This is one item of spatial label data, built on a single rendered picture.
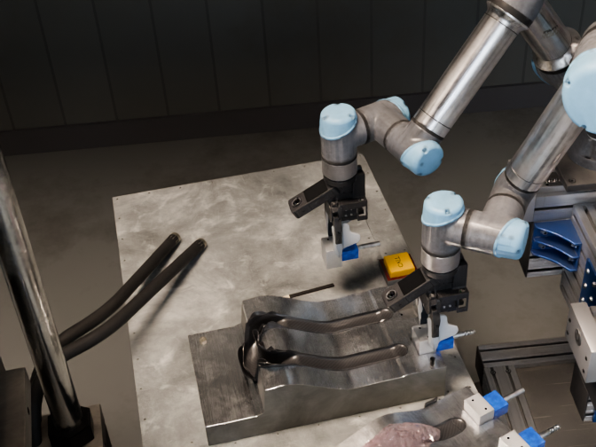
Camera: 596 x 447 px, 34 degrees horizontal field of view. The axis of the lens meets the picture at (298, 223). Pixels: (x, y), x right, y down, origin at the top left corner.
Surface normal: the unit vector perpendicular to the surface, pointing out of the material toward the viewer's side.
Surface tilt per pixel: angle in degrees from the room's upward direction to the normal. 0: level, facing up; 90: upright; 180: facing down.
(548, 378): 0
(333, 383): 25
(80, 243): 0
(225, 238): 0
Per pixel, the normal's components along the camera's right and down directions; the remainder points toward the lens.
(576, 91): -0.44, 0.51
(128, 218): -0.05, -0.77
